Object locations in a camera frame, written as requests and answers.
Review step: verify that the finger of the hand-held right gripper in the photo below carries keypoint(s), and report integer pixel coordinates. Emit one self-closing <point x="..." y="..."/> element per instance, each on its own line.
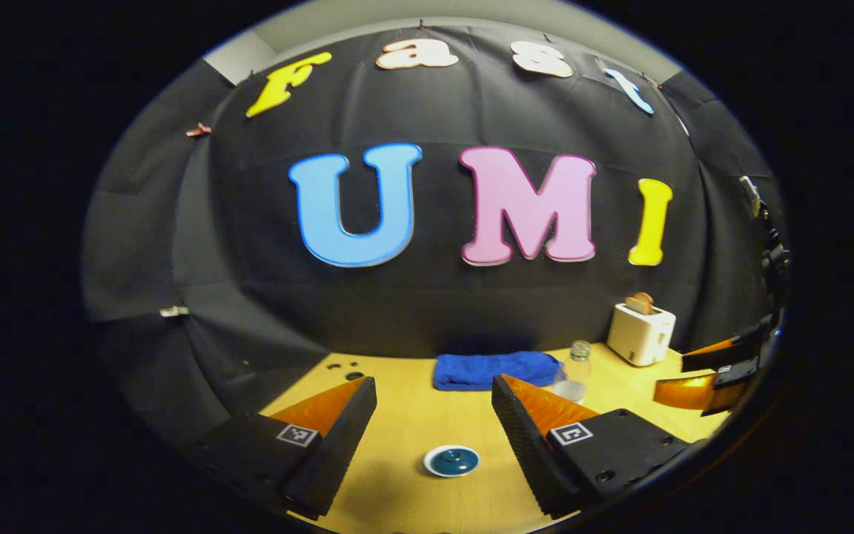
<point x="694" y="393"/>
<point x="738" y="350"/>

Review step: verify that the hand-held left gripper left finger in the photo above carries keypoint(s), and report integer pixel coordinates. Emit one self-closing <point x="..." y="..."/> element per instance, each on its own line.
<point x="338" y="445"/>

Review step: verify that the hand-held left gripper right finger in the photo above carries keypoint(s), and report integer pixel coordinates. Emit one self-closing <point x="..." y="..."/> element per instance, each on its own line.
<point x="523" y="445"/>

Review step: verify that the white and green teacup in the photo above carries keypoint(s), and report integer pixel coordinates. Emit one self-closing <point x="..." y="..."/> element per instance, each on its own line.
<point x="427" y="463"/>

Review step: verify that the clear plastic water bottle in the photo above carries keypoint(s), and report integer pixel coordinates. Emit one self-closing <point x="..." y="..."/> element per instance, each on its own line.
<point x="579" y="367"/>

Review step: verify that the white toaster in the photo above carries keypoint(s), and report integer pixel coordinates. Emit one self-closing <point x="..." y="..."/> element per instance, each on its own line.
<point x="638" y="337"/>

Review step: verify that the blue folded towel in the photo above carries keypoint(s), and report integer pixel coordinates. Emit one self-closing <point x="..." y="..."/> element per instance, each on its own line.
<point x="486" y="371"/>

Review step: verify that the brown toast slice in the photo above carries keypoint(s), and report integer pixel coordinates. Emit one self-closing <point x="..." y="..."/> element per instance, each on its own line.
<point x="633" y="304"/>
<point x="646" y="300"/>

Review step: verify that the black backdrop cloth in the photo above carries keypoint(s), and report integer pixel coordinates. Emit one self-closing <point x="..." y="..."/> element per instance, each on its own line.
<point x="434" y="311"/>

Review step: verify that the silver metal clip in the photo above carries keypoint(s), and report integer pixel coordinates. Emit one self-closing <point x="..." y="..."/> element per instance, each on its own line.
<point x="173" y="311"/>

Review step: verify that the small red clip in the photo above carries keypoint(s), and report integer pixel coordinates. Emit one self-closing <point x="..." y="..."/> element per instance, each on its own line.
<point x="199" y="130"/>

